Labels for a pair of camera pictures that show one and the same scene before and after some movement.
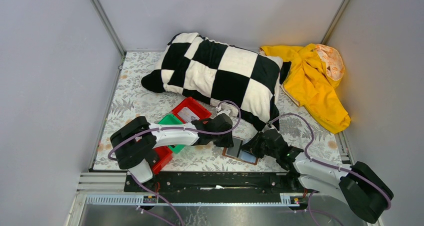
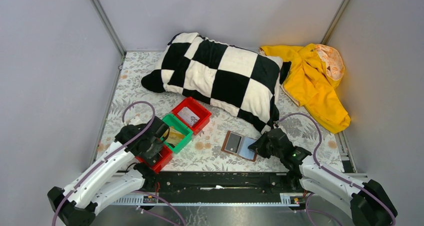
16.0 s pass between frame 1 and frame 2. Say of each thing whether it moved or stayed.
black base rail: stayed
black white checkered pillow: stayed
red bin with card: stayed
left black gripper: moved
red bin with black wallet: stayed
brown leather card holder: moved
